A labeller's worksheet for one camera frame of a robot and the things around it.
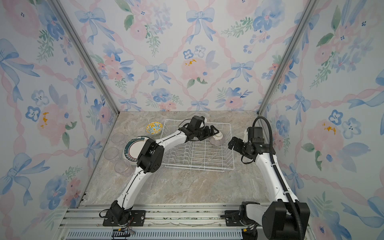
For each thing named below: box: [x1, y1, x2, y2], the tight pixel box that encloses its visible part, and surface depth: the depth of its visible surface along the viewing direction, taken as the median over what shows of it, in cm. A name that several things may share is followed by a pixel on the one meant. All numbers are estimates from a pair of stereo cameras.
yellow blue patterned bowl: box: [145, 121, 164, 135], surface depth 109 cm
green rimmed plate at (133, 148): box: [122, 135, 151, 166], surface depth 98 cm
